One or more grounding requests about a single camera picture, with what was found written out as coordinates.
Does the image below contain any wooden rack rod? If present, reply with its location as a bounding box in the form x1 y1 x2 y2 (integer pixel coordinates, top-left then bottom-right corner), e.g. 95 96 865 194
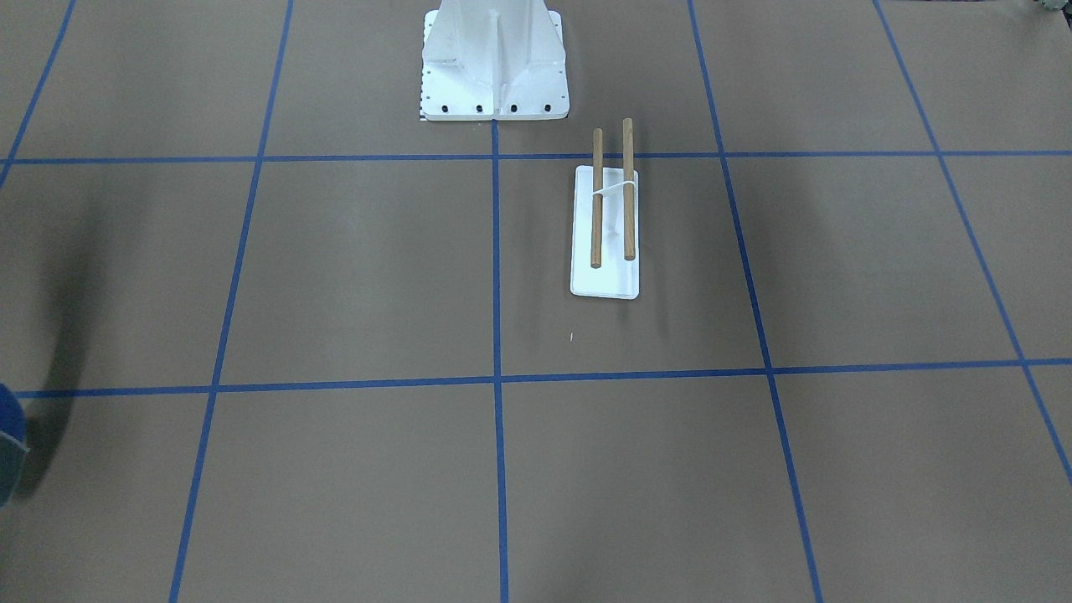
590 127 604 270
621 117 638 262

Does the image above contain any white wire rack support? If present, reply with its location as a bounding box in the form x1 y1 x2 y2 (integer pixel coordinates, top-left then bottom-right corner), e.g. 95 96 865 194
590 180 636 205

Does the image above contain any blue grey towel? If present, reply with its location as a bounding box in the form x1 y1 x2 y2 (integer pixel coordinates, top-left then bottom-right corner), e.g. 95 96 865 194
1 383 29 508

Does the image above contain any white rack base tray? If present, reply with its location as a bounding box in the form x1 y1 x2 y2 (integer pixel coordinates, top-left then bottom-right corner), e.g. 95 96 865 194
568 165 641 299

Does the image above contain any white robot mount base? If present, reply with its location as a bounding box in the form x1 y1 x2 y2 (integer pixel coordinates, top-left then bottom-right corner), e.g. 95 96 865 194
419 1 570 121

